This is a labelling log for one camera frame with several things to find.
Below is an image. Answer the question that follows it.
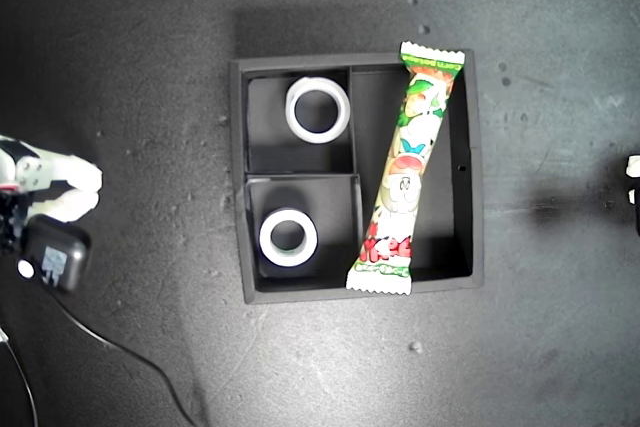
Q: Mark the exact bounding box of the white tape roll green core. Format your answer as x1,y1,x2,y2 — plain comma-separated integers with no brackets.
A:
258,208,320,268

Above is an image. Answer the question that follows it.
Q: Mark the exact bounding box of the snack bar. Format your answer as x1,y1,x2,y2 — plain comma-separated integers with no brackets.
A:
344,40,468,297

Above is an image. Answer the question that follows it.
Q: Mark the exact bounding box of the plain white tape roll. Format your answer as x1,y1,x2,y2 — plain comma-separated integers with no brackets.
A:
284,75,352,145

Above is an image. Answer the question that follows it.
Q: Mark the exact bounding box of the black tray with wells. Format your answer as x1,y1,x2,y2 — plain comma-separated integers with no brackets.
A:
228,49,486,306

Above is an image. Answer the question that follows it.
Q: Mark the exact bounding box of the black camera cable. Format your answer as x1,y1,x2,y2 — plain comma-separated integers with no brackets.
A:
57,289,199,427

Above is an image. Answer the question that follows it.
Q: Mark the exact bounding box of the thin black cable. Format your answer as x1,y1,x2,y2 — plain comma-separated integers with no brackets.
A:
0,325,39,427

